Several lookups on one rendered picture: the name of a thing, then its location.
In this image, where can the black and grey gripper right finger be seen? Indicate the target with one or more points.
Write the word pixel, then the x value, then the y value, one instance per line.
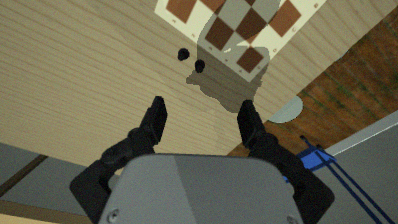
pixel 311 195

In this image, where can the brown and cream chessboard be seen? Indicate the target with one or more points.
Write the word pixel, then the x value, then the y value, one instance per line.
pixel 243 34

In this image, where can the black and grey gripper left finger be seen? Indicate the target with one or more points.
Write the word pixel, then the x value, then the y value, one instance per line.
pixel 90 187

